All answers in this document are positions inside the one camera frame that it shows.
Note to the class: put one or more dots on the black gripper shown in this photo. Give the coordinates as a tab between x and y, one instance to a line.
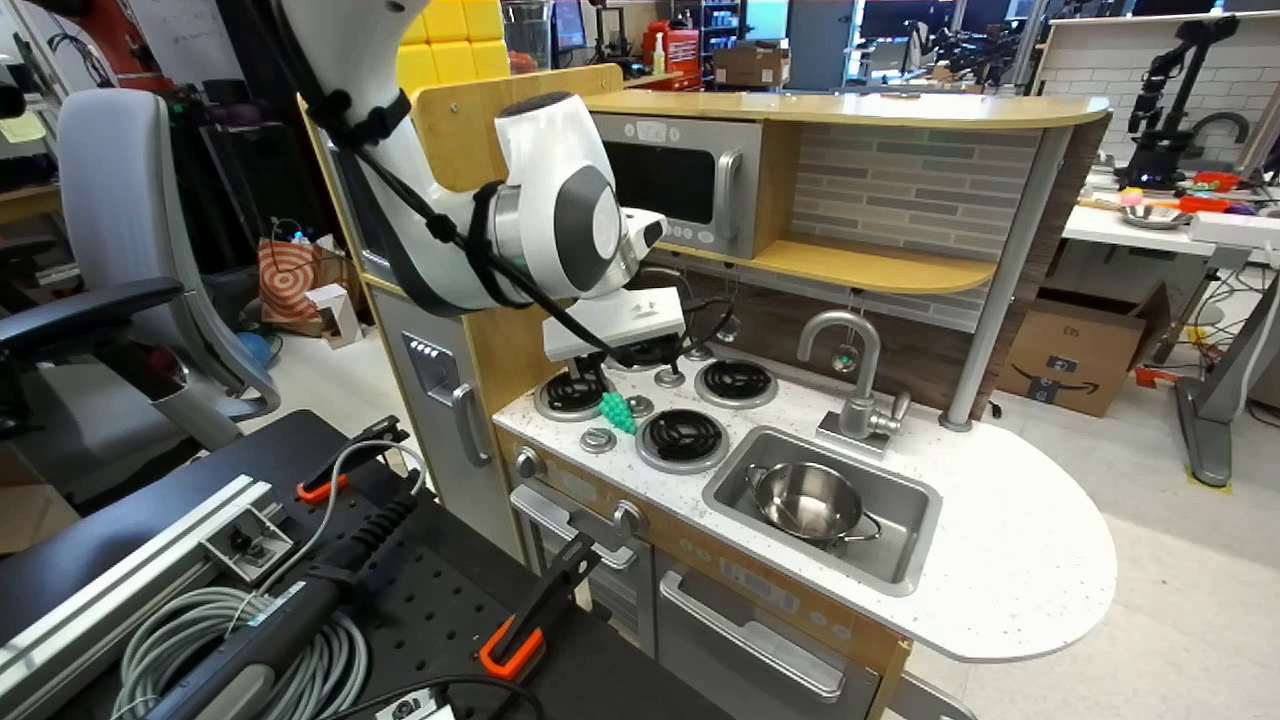
664	345

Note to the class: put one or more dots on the green toy grape bunch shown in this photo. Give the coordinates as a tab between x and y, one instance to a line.
618	415

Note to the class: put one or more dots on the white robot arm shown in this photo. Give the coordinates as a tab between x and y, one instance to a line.
535	174

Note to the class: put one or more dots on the small black robot arm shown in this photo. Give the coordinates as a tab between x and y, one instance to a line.
1165	94

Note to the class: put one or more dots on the silver metal pot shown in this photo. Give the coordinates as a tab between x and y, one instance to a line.
805	500

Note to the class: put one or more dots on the grey toy sink basin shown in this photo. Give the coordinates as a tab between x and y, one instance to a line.
906	515

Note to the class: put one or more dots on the small silver countertop knob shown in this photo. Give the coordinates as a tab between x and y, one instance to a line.
670	379
640	405
597	437

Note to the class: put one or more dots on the black toy stove burner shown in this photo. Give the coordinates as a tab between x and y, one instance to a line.
736	380
683	437
573	389

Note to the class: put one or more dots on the silver oven knob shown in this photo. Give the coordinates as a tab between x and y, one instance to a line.
625	515
529	465

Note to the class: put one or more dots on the grey toy faucet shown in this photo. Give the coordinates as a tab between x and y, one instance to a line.
864	420

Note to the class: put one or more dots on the silver toy microwave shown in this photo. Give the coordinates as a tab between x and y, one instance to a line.
675	134

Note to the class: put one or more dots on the orange black bar clamp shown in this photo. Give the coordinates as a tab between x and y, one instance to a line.
343	465
535	623

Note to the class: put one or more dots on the black perforated board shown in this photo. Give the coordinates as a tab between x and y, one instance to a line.
443	615

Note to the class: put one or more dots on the yellow foam blocks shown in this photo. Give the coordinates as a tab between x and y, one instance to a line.
455	41

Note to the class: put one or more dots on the orange patterned bag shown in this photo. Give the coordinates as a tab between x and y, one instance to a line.
286	282

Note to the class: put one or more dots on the brown cardboard box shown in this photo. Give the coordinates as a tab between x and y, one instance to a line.
1066	354

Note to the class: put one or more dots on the wooden toy play kitchen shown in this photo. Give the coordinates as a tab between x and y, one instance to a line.
1012	562

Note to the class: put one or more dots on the white desk grey leg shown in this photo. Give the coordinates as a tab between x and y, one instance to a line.
1212	403

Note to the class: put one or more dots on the grey office chair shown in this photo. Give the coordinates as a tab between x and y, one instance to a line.
112	201

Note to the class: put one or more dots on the black work table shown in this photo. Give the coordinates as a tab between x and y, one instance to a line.
104	523

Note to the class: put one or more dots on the silver metal bracket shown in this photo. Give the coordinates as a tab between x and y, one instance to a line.
246	547

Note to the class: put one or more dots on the aluminium extrusion rail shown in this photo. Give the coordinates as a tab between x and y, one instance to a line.
133	572

